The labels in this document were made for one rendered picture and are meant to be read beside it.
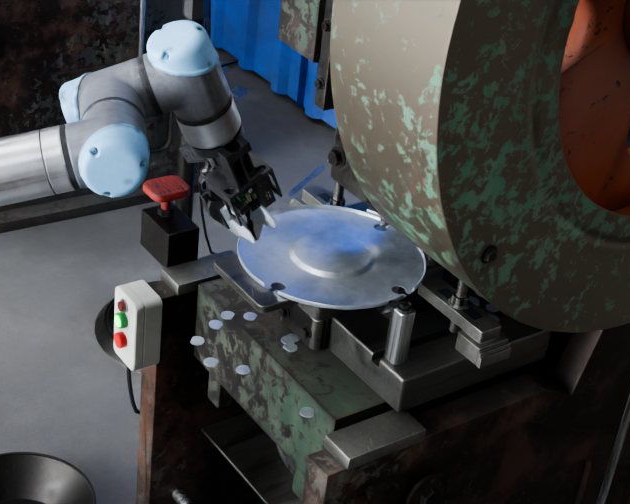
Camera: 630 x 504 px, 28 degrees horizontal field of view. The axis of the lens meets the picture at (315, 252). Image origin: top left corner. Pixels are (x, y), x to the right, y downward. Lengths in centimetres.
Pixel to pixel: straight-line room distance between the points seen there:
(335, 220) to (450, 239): 72
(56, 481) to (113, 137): 132
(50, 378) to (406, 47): 183
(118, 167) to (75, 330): 170
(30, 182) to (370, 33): 41
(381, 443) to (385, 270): 27
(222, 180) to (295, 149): 233
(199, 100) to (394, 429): 59
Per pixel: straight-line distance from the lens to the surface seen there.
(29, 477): 261
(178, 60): 148
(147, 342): 209
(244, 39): 438
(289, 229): 197
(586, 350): 204
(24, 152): 141
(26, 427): 278
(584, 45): 144
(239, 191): 159
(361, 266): 189
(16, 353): 299
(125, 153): 137
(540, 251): 142
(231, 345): 202
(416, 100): 123
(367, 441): 179
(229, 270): 186
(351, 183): 185
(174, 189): 209
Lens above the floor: 178
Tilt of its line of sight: 31 degrees down
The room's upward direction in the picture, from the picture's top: 7 degrees clockwise
